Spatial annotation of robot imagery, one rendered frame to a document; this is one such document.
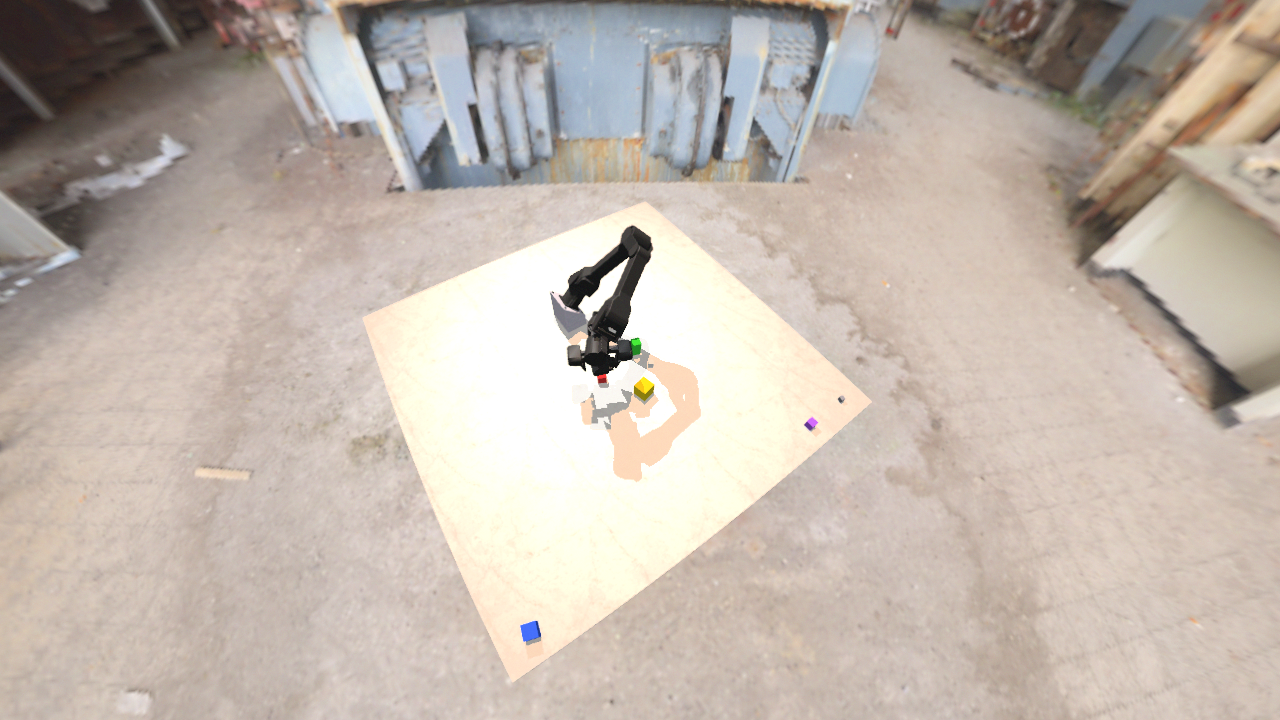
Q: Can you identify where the yellow block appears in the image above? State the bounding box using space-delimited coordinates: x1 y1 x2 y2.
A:
634 377 654 401

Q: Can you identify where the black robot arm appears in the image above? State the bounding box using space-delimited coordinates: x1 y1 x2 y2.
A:
559 225 654 375

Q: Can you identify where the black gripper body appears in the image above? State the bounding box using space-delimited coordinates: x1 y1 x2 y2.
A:
566 340 634 366

